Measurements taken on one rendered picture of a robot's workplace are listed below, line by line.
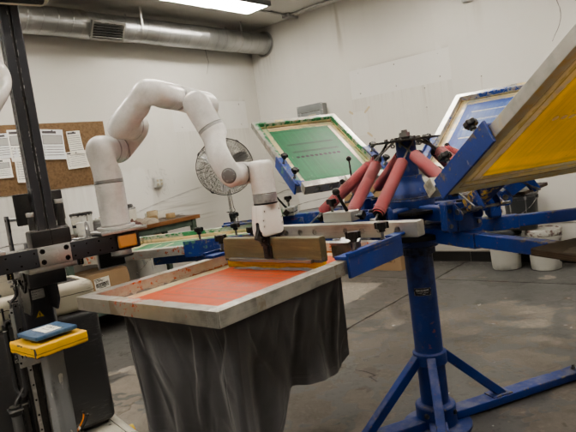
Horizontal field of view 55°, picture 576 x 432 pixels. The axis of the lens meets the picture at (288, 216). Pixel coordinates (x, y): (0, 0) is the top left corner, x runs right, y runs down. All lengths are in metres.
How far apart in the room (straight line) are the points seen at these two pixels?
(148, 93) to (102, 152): 0.26
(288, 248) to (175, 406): 0.55
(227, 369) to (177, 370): 0.20
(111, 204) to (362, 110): 4.84
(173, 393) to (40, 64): 4.50
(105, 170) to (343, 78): 4.95
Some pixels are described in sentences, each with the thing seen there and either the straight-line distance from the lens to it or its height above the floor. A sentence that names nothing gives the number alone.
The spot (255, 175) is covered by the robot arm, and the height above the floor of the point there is 1.25.
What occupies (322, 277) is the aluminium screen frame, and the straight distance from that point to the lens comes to 1.46.
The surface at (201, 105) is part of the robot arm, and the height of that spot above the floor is 1.49.
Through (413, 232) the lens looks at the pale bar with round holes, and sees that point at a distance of 1.80.
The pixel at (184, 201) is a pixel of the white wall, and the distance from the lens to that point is 6.39.
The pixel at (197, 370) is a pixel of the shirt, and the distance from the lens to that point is 1.47.
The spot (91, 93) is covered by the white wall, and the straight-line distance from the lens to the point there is 5.91.
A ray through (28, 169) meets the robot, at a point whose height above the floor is 1.37.
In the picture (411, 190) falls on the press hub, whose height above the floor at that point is 1.09.
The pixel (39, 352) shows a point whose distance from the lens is 1.37.
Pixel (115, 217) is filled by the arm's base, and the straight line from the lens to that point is 1.92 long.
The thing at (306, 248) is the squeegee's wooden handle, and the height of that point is 1.02.
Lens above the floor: 1.28
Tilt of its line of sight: 6 degrees down
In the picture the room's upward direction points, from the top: 8 degrees counter-clockwise
